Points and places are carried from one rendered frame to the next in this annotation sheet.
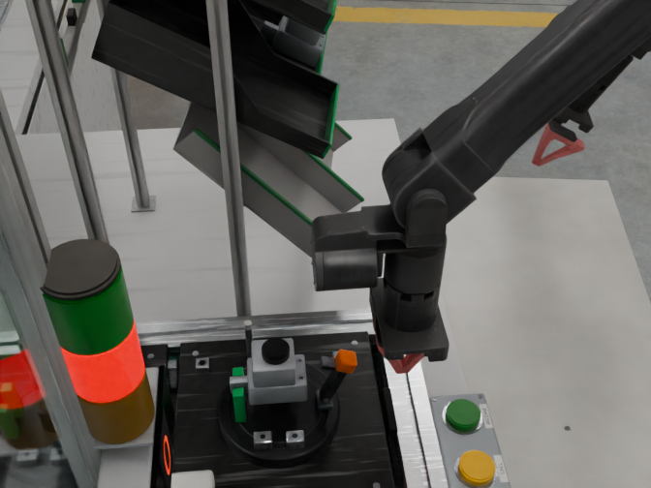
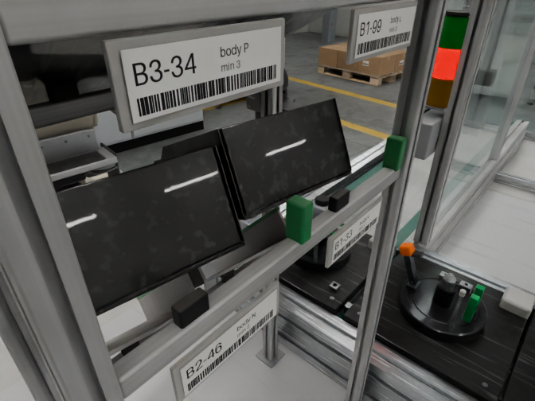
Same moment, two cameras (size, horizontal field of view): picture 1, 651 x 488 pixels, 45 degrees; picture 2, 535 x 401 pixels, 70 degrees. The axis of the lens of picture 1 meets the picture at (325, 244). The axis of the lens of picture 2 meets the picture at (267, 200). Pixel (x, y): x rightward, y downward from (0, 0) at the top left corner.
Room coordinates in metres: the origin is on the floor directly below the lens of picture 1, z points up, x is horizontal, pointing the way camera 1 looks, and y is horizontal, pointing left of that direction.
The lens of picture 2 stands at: (1.05, 0.44, 1.47)
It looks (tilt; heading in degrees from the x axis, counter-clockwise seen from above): 31 degrees down; 227
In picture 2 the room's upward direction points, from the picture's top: straight up
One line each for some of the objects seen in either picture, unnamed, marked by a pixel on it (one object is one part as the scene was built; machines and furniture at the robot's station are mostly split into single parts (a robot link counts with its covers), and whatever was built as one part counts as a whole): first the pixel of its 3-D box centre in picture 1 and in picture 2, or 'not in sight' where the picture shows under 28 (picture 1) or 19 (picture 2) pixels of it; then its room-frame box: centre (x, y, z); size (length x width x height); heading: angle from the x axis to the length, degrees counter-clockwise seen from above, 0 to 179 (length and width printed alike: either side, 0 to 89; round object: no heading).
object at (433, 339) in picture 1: (410, 298); not in sight; (0.55, -0.09, 1.16); 0.10 x 0.07 x 0.07; 7
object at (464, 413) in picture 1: (462, 416); not in sight; (0.54, -0.17, 0.96); 0.04 x 0.04 x 0.02
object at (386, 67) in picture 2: not in sight; (362, 62); (-4.45, -3.20, 0.20); 1.20 x 0.80 x 0.41; 88
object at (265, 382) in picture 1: (266, 369); (326, 215); (0.53, 0.06, 1.06); 0.08 x 0.04 x 0.07; 96
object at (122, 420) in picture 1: (114, 395); (442, 91); (0.34, 0.15, 1.28); 0.05 x 0.05 x 0.05
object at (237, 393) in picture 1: (239, 405); not in sight; (0.52, 0.09, 1.01); 0.01 x 0.01 x 0.05; 6
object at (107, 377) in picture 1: (102, 350); (448, 62); (0.34, 0.15, 1.33); 0.05 x 0.05 x 0.05
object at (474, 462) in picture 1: (476, 470); not in sight; (0.47, -0.17, 0.96); 0.04 x 0.04 x 0.02
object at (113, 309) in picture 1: (87, 300); (455, 31); (0.34, 0.15, 1.38); 0.05 x 0.05 x 0.05
